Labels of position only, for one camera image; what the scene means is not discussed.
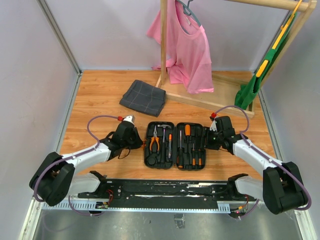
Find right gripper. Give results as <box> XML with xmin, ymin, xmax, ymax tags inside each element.
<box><xmin>195</xmin><ymin>126</ymin><xmax>223</xmax><ymax>150</ymax></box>

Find orange handled pliers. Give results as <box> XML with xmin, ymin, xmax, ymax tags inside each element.
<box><xmin>149</xmin><ymin>125</ymin><xmax>160</xmax><ymax>153</ymax></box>

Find orange black screwdriver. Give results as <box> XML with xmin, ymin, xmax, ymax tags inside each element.
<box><xmin>184</xmin><ymin>124</ymin><xmax>191</xmax><ymax>144</ymax></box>

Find black plastic tool case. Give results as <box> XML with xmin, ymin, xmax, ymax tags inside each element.
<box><xmin>144</xmin><ymin>121</ymin><xmax>207</xmax><ymax>171</ymax></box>

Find claw hammer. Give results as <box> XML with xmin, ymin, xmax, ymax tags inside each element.
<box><xmin>158</xmin><ymin>124</ymin><xmax>172</xmax><ymax>163</ymax></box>

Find black handled nut driver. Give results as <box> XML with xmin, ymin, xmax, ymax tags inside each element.
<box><xmin>177</xmin><ymin>130</ymin><xmax>184</xmax><ymax>169</ymax></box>

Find orange utility knife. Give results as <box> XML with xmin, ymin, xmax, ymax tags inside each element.
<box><xmin>168</xmin><ymin>133</ymin><xmax>173</xmax><ymax>159</ymax></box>

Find small black screwdriver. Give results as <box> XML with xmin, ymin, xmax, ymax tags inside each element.
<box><xmin>191</xmin><ymin>142</ymin><xmax>196</xmax><ymax>168</ymax></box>
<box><xmin>197</xmin><ymin>142</ymin><xmax>202</xmax><ymax>166</ymax></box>

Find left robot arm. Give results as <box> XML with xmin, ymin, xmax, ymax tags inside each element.
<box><xmin>29</xmin><ymin>121</ymin><xmax>143</xmax><ymax>207</ymax></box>

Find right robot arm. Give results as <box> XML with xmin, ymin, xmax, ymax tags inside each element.
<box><xmin>206</xmin><ymin>114</ymin><xmax>311</xmax><ymax>215</ymax></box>

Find grey folded cloth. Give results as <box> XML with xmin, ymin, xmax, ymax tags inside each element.
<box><xmin>119</xmin><ymin>79</ymin><xmax>166</xmax><ymax>117</ymax></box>

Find green garment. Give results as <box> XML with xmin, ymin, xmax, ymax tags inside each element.
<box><xmin>234</xmin><ymin>12</ymin><xmax>297</xmax><ymax>110</ymax></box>

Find wooden clothes rack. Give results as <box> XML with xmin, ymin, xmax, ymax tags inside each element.
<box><xmin>155</xmin><ymin>0</ymin><xmax>317</xmax><ymax>112</ymax></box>

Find pink t-shirt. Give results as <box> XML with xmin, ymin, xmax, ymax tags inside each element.
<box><xmin>146</xmin><ymin>0</ymin><xmax>215</xmax><ymax>95</ymax></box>

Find yellow clothes hanger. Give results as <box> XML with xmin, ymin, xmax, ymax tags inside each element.
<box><xmin>255</xmin><ymin>0</ymin><xmax>302</xmax><ymax>78</ymax></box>

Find teal clothes hanger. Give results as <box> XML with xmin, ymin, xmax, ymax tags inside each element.
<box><xmin>174</xmin><ymin>0</ymin><xmax>202</xmax><ymax>36</ymax></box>

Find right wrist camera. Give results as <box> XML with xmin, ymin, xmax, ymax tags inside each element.
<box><xmin>209</xmin><ymin>119</ymin><xmax>218</xmax><ymax>132</ymax></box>

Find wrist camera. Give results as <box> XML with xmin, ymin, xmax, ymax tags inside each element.
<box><xmin>209</xmin><ymin>119</ymin><xmax>218</xmax><ymax>132</ymax></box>
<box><xmin>123</xmin><ymin>115</ymin><xmax>135</xmax><ymax>125</ymax></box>

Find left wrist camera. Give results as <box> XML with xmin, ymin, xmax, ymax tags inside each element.
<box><xmin>123</xmin><ymin>115</ymin><xmax>135</xmax><ymax>125</ymax></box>

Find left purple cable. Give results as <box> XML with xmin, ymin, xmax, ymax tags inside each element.
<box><xmin>33</xmin><ymin>114</ymin><xmax>120</xmax><ymax>216</ymax></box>

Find purple cable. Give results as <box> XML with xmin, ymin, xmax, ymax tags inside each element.
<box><xmin>33</xmin><ymin>114</ymin><xmax>120</xmax><ymax>216</ymax></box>
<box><xmin>216</xmin><ymin>104</ymin><xmax>313</xmax><ymax>221</ymax></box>

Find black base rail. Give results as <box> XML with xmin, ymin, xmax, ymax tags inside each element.
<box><xmin>74</xmin><ymin>178</ymin><xmax>258</xmax><ymax>211</ymax></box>

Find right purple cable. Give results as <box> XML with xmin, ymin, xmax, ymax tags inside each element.
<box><xmin>216</xmin><ymin>104</ymin><xmax>313</xmax><ymax>221</ymax></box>

